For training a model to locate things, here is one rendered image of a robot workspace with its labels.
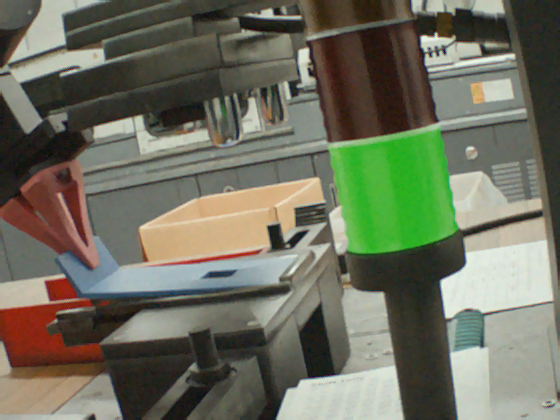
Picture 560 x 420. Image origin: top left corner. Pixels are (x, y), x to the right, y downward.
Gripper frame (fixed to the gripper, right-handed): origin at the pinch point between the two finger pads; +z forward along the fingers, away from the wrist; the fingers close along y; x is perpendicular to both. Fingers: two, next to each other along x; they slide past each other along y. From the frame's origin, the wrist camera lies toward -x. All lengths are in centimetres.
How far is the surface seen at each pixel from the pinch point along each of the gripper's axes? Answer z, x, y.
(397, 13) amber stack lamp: 1.3, -27.8, 29.0
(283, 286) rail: 8.6, -4.4, 12.4
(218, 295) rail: 6.9, -4.4, 8.7
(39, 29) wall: -238, 666, -277
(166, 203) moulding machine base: -23, 455, -181
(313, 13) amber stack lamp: -0.2, -28.0, 26.8
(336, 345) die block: 15.1, 3.7, 10.1
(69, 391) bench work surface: 7.3, 4.5, -11.6
